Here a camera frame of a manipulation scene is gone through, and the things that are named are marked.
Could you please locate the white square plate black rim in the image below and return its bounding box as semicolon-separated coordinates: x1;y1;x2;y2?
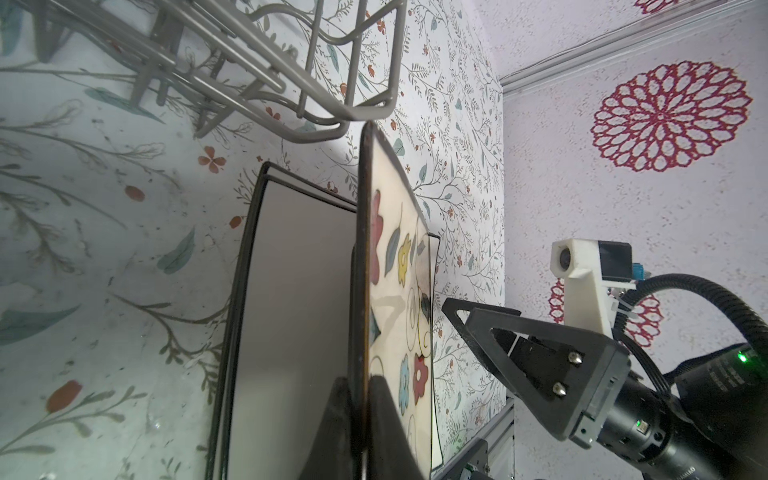
206;162;357;479

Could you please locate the grey wire dish rack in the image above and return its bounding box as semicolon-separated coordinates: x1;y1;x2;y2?
1;1;407;144

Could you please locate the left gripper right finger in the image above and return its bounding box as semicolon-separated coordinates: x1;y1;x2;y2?
367;376;423;480

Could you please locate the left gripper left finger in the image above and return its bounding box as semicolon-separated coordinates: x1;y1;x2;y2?
299;377;359;480

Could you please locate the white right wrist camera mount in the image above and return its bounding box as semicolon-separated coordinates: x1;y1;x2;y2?
550;238;639;338

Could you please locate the floral patterned rectangular plate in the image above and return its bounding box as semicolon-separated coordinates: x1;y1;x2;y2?
348;121;433;479

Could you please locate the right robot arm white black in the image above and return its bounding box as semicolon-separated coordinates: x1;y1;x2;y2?
442;298;767;479

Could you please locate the aluminium mounting rail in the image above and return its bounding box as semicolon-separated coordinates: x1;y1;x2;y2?
430;398;515;480

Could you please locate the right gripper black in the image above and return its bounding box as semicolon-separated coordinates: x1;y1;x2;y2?
441;298;630;449

